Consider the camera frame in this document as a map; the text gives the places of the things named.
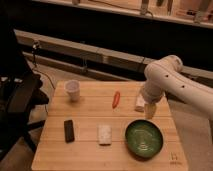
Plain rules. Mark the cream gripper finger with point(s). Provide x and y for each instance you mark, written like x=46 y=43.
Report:
x=150 y=110

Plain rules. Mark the black eraser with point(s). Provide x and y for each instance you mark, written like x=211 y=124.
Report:
x=69 y=131

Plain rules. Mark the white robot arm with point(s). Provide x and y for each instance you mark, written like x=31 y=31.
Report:
x=164 y=76

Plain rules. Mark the green ceramic bowl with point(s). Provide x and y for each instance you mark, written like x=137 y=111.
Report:
x=143 y=138

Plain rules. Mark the small white bottle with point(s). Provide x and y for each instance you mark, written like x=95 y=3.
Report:
x=140 y=103

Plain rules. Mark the red chili pepper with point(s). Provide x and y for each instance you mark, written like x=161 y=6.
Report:
x=116 y=99

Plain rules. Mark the white sponge block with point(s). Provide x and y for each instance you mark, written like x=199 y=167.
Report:
x=104 y=134

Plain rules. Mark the wooden table board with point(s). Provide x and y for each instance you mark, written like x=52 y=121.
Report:
x=93 y=109

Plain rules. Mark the black office chair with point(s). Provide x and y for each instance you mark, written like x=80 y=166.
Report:
x=20 y=92

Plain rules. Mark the long wooden beam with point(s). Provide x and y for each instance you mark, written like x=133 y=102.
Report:
x=91 y=61

